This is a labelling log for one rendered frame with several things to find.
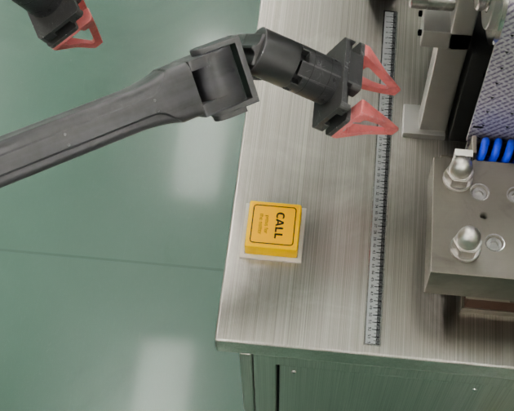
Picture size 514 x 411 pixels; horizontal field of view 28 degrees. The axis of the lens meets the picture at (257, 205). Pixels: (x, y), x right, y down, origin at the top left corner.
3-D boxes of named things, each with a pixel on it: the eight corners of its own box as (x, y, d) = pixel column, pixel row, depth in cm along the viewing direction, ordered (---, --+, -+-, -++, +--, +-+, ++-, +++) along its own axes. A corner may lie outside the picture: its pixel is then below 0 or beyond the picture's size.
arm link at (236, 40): (219, 122, 117) (194, 50, 115) (189, 117, 128) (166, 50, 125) (309, 87, 120) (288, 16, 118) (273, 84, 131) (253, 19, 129)
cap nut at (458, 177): (442, 165, 127) (448, 145, 123) (472, 167, 127) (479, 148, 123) (442, 190, 125) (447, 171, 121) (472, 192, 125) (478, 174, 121)
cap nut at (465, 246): (449, 233, 122) (455, 215, 118) (480, 236, 122) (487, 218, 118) (449, 260, 121) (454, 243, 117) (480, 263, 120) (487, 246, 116)
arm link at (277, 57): (245, 69, 116) (263, 23, 116) (226, 68, 122) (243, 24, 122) (298, 91, 119) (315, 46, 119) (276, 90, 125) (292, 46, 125)
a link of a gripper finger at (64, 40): (105, 3, 138) (64, -29, 130) (124, 41, 135) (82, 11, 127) (68, 33, 140) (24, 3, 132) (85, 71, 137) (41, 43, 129)
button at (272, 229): (250, 208, 139) (250, 199, 137) (301, 212, 139) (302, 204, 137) (244, 254, 136) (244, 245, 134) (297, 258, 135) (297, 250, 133)
